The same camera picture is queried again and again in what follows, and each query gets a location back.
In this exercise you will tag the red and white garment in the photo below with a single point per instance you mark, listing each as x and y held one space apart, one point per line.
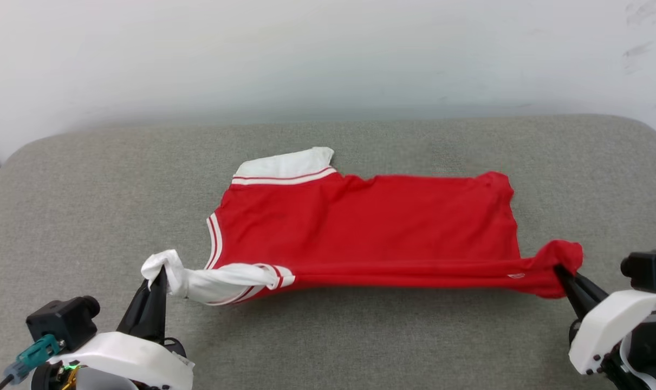
371 233

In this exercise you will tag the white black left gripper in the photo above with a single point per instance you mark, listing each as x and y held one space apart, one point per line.
127 352

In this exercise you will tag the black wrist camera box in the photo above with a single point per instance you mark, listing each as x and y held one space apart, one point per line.
647 270
62 322

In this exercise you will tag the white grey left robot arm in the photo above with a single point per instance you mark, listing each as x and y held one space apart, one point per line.
105 382

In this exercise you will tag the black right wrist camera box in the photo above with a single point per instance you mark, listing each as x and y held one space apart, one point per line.
647 270

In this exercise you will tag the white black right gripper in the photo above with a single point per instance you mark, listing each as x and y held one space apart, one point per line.
604 325

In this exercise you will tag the grey fabric sofa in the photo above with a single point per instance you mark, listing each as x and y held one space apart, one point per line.
360 346

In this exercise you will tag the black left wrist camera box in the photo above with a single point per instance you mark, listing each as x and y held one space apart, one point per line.
62 322

